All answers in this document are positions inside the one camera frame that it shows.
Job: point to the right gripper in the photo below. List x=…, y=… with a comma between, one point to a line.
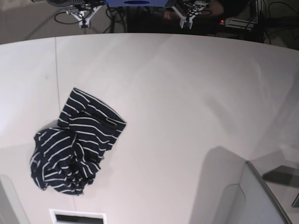
x=84, y=16

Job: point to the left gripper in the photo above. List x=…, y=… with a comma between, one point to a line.
x=188, y=10

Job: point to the navy white striped t-shirt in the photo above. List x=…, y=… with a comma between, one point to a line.
x=67, y=157

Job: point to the red lit power strip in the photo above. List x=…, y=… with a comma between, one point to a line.
x=237, y=23

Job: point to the grey partition panel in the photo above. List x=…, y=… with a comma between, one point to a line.
x=231, y=191

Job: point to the white slotted box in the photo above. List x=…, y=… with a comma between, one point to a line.
x=77, y=217

